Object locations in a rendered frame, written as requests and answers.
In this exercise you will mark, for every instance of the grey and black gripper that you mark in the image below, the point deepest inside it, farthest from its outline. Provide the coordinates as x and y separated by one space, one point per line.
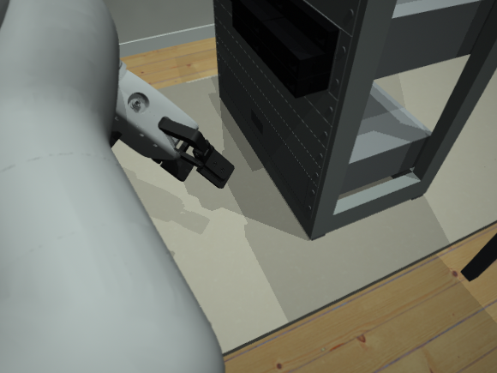
159 127

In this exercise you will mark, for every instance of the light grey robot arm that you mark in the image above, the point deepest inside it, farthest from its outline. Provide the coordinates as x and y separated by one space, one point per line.
87 284

